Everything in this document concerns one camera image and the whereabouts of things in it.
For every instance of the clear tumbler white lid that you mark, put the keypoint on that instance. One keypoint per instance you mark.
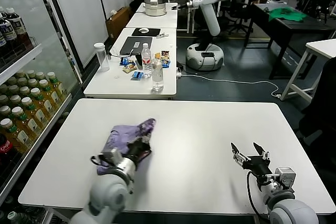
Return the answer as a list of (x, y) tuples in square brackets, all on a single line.
[(103, 58)]

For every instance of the glass door drinks cooler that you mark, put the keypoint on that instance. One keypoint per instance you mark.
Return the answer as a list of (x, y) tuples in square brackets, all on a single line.
[(52, 24)]

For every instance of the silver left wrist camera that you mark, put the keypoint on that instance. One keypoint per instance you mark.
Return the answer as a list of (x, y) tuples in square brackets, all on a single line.
[(113, 155)]

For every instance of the red label water bottle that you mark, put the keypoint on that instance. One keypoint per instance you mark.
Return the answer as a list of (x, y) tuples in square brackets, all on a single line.
[(146, 61)]

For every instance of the white side table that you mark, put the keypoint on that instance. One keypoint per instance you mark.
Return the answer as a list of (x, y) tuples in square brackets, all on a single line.
[(323, 47)]

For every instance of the small metal clip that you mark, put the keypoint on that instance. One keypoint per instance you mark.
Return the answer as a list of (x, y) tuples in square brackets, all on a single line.
[(162, 35)]

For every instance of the white humanoid robot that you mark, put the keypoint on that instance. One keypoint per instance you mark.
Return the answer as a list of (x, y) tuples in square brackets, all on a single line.
[(210, 16)]

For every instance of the green cloth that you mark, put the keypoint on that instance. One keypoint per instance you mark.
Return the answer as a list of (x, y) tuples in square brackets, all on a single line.
[(284, 15)]

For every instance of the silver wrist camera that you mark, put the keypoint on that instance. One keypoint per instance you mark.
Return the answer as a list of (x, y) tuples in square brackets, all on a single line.
[(113, 155), (284, 176)]

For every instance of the white power strip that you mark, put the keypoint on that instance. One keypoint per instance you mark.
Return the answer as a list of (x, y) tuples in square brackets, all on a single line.
[(179, 73)]

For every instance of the yellow snack packet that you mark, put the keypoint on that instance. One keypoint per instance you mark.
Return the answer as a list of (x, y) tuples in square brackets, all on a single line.
[(157, 55)]

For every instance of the blue snack packet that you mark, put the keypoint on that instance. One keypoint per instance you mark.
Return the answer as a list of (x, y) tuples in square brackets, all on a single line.
[(124, 61), (137, 75), (166, 63)]

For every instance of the green cap bottle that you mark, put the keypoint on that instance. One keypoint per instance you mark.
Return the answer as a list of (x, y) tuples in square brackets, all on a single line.
[(11, 216)]

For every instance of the purple t-shirt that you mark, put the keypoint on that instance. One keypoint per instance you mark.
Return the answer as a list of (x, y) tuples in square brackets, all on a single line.
[(123, 134)]

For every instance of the yellow tea bottle white cap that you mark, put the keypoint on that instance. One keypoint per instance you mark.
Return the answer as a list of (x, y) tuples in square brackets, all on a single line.
[(40, 75), (22, 80), (31, 73), (26, 101), (32, 82), (17, 111), (51, 75), (6, 123), (15, 99), (35, 92), (5, 109), (43, 84), (24, 90)]

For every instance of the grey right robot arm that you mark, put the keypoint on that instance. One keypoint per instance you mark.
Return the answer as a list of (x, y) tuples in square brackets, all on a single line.
[(291, 213)]

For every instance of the steel steamer pot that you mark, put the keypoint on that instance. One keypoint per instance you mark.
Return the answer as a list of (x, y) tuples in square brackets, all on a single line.
[(155, 9)]

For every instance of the red label cola bottle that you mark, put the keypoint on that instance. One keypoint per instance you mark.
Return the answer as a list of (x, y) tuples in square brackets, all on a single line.
[(5, 146)]

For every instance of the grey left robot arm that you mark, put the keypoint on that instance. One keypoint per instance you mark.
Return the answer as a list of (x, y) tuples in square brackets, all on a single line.
[(107, 192)]

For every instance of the clear bottle white cap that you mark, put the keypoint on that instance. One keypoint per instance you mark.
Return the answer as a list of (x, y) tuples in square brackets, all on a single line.
[(157, 76)]

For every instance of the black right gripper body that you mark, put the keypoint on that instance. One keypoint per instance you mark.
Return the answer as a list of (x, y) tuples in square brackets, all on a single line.
[(257, 166)]

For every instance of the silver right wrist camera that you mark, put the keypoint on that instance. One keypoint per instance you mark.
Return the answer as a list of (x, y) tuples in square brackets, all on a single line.
[(284, 176)]

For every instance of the black closed laptop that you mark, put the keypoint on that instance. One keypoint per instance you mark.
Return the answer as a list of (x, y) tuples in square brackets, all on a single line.
[(131, 45)]

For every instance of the black box stand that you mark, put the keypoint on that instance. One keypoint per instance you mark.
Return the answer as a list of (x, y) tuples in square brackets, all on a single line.
[(138, 60)]

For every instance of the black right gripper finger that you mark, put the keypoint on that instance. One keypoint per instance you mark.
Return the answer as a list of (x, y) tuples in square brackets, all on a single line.
[(240, 158), (265, 155)]

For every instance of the brown cardboard box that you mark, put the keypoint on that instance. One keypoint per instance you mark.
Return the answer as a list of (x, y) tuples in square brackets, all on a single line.
[(118, 22)]

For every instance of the beige snack packet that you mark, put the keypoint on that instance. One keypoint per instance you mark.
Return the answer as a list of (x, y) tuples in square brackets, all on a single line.
[(128, 68)]

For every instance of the black office chair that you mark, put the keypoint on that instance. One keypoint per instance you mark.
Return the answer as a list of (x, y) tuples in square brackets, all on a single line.
[(323, 116), (241, 11)]

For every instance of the black table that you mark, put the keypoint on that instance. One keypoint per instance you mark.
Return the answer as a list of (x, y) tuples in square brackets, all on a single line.
[(294, 26)]

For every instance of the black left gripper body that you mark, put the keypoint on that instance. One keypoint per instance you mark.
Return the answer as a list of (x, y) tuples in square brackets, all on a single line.
[(139, 150)]

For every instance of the black mouse pad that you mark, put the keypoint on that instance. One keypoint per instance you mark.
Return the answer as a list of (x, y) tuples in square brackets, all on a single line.
[(153, 32)]

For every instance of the dark tea bottle white cap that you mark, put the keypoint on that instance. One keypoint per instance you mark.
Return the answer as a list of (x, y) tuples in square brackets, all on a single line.
[(6, 34), (16, 28)]

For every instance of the dark snack packet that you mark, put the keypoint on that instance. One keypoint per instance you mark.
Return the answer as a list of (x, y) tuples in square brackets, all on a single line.
[(165, 54)]

